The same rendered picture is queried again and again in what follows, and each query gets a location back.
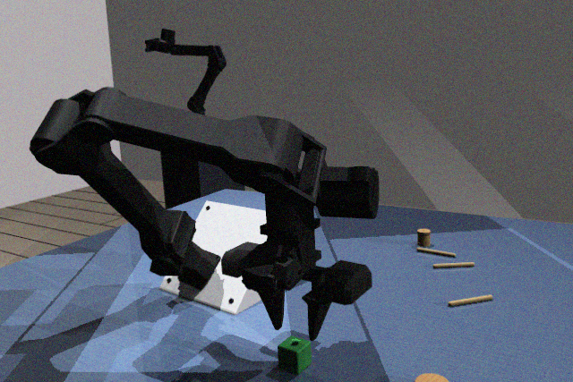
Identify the short tan wooden cylinder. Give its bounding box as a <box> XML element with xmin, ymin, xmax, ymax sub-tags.
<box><xmin>417</xmin><ymin>229</ymin><xmax>430</xmax><ymax>247</ymax></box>

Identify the thin wooden stick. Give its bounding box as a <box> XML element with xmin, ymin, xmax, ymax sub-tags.
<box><xmin>449</xmin><ymin>295</ymin><xmax>493</xmax><ymax>307</ymax></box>
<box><xmin>432</xmin><ymin>262</ymin><xmax>474</xmax><ymax>267</ymax></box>
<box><xmin>416</xmin><ymin>248</ymin><xmax>456</xmax><ymax>257</ymax></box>

